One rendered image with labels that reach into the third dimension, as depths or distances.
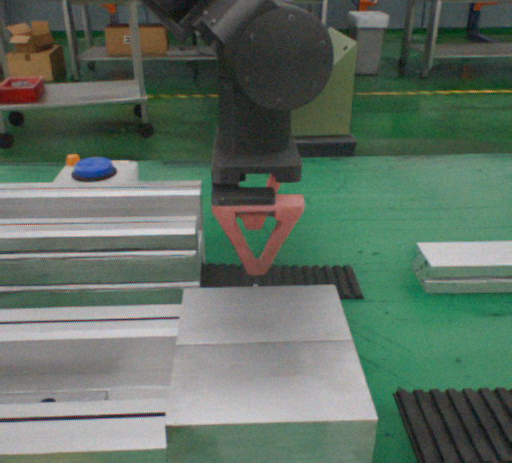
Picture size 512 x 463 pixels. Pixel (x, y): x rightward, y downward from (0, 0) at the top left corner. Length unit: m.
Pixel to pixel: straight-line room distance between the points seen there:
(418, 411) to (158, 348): 0.15
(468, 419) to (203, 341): 0.16
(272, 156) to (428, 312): 0.19
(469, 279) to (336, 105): 0.46
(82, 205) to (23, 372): 0.19
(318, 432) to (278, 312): 0.07
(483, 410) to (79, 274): 0.29
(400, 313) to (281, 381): 0.23
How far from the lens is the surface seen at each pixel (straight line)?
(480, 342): 0.45
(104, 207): 0.48
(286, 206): 0.37
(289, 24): 0.30
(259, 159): 0.38
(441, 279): 0.49
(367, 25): 5.33
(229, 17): 0.30
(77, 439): 0.25
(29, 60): 5.43
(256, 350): 0.26
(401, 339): 0.43
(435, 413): 0.34
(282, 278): 0.48
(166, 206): 0.47
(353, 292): 0.47
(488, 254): 0.51
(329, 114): 0.88
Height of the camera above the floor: 1.05
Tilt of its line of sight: 27 degrees down
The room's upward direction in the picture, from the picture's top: straight up
